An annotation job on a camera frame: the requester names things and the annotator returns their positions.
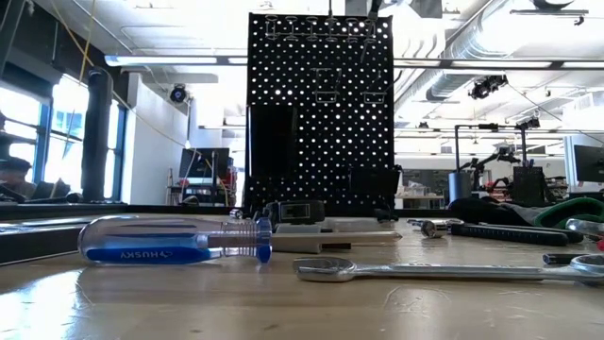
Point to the black work glove green cuff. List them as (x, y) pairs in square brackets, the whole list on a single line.
[(495, 210)]

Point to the black metal pegboard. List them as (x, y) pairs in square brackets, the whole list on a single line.
[(325, 158)]

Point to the tall black pegboard bin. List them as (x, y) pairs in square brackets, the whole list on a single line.
[(273, 141)]

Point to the short black pegboard bin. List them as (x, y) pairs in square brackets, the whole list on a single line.
[(373, 186)]

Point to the black computer monitor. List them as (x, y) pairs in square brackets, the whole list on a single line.
[(203, 163), (590, 163)]

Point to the chrome socket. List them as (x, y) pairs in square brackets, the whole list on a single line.
[(585, 226), (431, 229)]

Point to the grey cylinder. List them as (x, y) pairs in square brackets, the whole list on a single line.
[(459, 186)]

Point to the background black robot rig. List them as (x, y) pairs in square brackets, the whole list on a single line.
[(481, 165)]

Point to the long ceiling light bar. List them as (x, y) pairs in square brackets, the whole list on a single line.
[(160, 60), (495, 63)]

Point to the black building pillar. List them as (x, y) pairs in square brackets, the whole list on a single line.
[(96, 141)]

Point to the black mesh box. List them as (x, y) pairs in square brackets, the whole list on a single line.
[(528, 186)]

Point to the person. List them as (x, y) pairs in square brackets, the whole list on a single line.
[(14, 175)]

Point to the red flat tool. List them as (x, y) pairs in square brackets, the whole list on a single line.
[(600, 244)]

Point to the round black ceiling camera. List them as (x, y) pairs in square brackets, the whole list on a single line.
[(178, 94)]

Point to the black aluminium table frame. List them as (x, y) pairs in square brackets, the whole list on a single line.
[(141, 210)]

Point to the silver ventilation duct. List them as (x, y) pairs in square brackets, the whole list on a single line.
[(462, 42)]

